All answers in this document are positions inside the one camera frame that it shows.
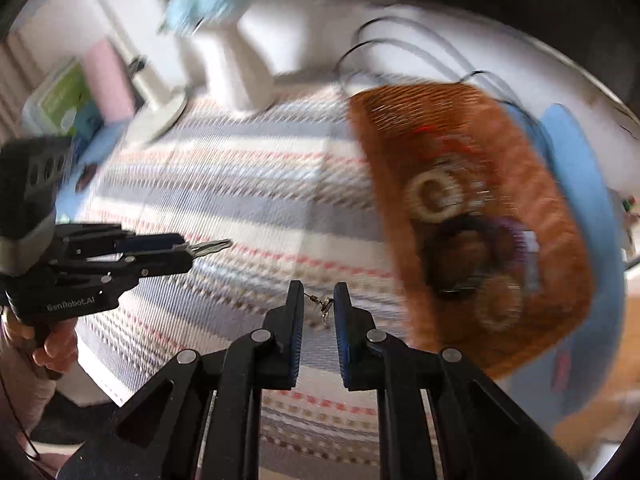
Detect silver charm bracelet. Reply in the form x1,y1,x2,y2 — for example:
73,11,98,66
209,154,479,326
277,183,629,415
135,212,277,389
304,291,335,323

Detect clear spiral hair tie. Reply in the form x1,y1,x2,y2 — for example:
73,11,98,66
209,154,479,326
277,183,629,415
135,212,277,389
472,274,525,334

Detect cream spiral hair tie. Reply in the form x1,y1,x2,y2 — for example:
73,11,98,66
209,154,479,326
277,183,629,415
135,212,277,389
404,167,469,224

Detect red string bracelet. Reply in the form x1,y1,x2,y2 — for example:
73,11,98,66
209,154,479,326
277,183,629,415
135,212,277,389
409,127,482,166

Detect person's left hand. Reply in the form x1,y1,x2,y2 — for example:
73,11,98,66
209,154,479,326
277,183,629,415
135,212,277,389
2,311,78,374

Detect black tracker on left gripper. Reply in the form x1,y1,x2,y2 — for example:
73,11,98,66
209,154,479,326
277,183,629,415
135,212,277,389
0,136,73,276

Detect striped woven placemat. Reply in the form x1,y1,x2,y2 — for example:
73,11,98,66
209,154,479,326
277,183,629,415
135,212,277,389
74,79,442,468

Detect black hair clip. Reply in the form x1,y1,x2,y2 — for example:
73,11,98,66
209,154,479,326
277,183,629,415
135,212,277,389
421,214,502,300

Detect green tissue box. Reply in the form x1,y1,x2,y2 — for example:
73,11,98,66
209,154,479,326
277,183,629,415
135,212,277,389
22,58,92,136

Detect brown wicker basket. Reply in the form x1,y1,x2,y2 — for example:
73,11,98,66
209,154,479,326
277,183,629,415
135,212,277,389
348,82,594,378

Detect cream lamp base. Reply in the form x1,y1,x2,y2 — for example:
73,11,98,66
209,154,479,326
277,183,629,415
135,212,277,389
126,55,188,148

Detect pink box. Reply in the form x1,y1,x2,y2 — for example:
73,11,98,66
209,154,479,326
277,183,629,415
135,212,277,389
82,38,136,124

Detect white ribbed vase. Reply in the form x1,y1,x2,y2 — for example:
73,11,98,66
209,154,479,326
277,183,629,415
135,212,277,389
192,20,274,118

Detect blue oval tray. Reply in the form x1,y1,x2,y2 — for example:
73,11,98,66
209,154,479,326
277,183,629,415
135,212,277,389
491,102,629,418

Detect purple spiral hair tie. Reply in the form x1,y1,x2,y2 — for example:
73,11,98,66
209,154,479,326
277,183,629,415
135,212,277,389
487,216,539,281

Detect black cable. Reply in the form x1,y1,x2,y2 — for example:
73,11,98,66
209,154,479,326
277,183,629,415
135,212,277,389
333,15,551,162

